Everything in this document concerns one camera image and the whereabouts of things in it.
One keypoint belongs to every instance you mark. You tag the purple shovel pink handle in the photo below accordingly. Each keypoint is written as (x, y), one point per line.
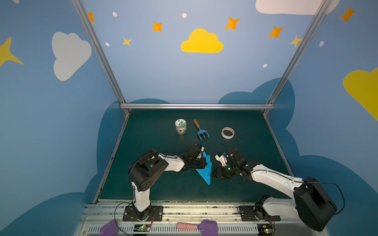
(206, 227)

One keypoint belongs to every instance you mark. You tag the aluminium right corner post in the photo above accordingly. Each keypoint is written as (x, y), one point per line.
(299, 51)

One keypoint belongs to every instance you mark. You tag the right green circuit board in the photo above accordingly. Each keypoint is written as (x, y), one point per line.
(265, 230)

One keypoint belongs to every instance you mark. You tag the left side floor rail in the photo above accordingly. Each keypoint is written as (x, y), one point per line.
(110, 162)

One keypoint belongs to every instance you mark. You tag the aluminium corner post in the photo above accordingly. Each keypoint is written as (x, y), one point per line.
(86, 22)
(299, 51)

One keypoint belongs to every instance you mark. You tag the aluminium left corner post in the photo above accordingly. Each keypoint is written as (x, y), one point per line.
(86, 22)

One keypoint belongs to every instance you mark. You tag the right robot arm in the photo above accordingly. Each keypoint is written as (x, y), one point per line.
(307, 200)

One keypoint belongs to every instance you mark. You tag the cyan paper sheet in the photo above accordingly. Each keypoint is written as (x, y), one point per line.
(206, 172)

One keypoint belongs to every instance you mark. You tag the aluminium back frame rail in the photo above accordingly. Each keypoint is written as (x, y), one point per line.
(156, 106)

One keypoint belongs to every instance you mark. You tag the white double-sided tape roll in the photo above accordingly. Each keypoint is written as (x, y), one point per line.
(228, 133)

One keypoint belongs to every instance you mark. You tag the green circuit board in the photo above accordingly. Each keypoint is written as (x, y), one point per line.
(141, 228)
(265, 230)

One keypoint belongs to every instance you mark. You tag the small patterned jar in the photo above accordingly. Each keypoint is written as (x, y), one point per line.
(181, 126)

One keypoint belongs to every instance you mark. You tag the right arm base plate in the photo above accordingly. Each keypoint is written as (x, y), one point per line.
(256, 213)

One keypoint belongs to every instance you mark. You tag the front aluminium rail base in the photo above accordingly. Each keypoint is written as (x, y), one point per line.
(229, 221)

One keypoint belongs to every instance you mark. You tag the floor rail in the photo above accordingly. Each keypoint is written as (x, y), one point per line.
(110, 162)
(289, 153)

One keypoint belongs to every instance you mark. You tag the blue garden fork wooden handle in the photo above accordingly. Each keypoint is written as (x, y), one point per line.
(202, 134)

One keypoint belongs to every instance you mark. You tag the left green circuit board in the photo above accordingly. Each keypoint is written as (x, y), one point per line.
(141, 228)

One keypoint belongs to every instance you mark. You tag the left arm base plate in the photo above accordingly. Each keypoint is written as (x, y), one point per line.
(155, 213)

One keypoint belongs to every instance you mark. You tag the right side floor rail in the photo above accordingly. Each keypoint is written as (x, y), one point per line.
(289, 153)

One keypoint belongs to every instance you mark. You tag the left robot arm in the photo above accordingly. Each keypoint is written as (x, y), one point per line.
(145, 172)

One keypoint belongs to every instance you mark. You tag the purple scoop left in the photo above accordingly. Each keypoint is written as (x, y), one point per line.
(110, 229)

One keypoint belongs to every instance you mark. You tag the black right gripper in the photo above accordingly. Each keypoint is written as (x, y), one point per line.
(224, 170)

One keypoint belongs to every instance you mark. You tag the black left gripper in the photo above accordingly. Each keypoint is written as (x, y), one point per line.
(198, 158)

